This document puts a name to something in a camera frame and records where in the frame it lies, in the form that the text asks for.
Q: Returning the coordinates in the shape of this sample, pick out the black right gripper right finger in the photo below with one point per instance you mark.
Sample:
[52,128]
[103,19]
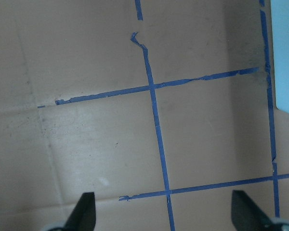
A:
[246,215]

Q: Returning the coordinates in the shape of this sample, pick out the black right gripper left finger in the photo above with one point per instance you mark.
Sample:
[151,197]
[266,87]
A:
[83,216]

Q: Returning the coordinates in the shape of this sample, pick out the light blue plastic bin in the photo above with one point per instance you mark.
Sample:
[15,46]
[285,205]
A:
[280,29]

